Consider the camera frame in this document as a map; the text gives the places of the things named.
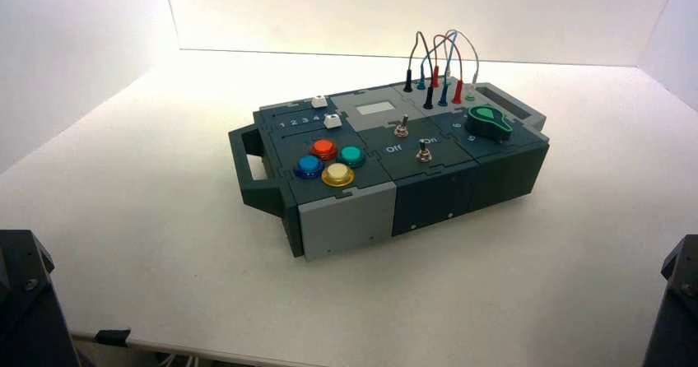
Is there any green rotary knob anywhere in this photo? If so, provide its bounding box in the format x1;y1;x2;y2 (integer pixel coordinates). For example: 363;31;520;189
464;104;514;143

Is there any yellow push button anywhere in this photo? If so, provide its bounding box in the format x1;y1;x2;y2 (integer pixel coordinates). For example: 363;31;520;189
321;162;356;188

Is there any teal push button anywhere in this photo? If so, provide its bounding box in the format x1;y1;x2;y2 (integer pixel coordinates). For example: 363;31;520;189
336;145;367;170

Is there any red push button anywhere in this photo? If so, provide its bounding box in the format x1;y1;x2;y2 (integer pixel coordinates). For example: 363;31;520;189
309;138;339;162

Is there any blue push button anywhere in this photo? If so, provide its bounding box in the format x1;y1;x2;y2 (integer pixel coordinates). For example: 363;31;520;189
293;154;325;180

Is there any small grey display screen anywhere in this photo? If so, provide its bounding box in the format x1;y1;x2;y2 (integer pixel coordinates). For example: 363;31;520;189
355;101;396;117

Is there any dark teal grey control box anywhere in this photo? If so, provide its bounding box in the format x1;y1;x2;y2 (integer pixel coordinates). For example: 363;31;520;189
227;81;551;262

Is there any black table edge clamp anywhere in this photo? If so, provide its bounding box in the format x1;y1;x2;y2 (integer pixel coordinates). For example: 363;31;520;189
93;328;132;348

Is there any black plug jumper cable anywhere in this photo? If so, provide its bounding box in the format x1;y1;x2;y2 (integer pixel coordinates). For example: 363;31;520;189
403;30;435;110

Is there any blue plug jumper cable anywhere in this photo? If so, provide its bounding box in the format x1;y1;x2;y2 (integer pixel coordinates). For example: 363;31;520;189
416;30;458;108

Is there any red plug jumper cable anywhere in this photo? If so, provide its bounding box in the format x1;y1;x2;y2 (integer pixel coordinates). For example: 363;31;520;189
430;34;464;105

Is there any white plug jumper cable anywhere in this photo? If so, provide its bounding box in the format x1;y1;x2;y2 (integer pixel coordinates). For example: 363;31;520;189
444;28;481;95

